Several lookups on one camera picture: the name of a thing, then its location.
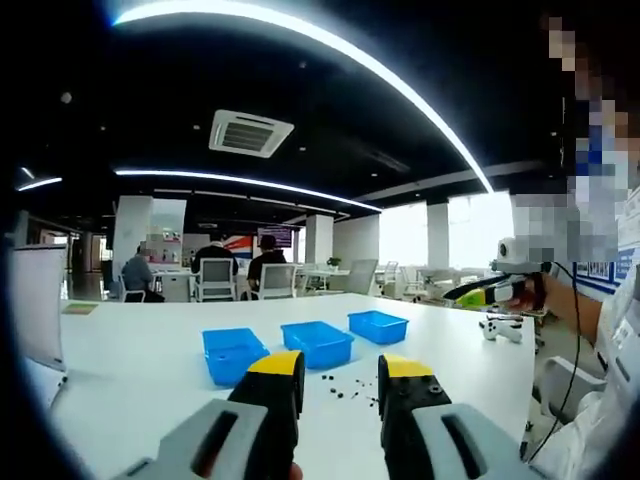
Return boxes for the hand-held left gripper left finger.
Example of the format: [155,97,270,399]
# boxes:
[114,349,306,480]

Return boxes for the white display shelf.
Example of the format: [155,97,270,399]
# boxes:
[149,227,184,265]

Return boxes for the white ceiling air conditioner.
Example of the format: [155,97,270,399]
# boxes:
[208,109,295,159]

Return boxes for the white game controller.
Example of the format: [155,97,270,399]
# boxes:
[479,319,525,345]

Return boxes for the short ceiling light strip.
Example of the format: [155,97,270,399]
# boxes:
[17,175,64,192]

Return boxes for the blue plastic bin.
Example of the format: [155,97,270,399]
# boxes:
[347,309,410,346]
[280,320,355,370]
[201,327,271,387]

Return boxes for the curved ceiling light strip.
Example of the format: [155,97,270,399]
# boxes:
[114,168,382,213]

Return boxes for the grey office chair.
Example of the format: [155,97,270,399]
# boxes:
[344,258,380,296]

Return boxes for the purple wall screen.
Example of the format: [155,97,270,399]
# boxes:
[257,227,294,249]

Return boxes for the silver laptop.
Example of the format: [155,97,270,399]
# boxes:
[12,244,69,396]

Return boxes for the blue white wall board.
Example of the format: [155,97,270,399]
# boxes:
[574,247,626,297]

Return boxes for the small black resistors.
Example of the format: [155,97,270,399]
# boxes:
[319,369,381,406]

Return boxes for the white mesh office chair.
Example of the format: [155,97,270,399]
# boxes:
[257,263,300,301]
[117,273,148,304]
[193,257,238,303]

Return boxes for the red blue flag poster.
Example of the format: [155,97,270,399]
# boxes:
[222,234,255,260]

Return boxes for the person's right hand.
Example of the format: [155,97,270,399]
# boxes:
[507,274,549,312]

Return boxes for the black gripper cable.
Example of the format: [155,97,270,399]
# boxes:
[519,259,584,461]

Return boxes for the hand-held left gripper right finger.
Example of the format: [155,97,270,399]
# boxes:
[377,353,546,480]

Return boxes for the long curved ceiling light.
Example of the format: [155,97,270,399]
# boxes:
[112,0,496,194]

